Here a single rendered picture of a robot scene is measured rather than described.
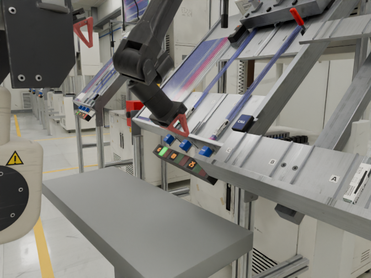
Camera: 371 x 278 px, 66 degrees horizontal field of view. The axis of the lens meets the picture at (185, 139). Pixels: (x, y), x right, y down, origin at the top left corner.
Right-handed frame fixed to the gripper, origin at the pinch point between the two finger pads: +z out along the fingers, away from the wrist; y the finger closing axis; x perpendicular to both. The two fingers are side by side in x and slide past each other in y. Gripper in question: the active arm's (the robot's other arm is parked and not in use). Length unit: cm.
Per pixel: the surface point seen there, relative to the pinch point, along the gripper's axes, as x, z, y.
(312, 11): -57, 5, -3
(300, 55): -37.8, 7.3, -9.2
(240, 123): -9.4, 4.5, -10.4
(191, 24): -104, 18, 135
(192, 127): -7.4, 8.9, 14.9
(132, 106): -15, 14, 92
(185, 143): -0.9, 8.0, 10.3
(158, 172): -1, 81, 136
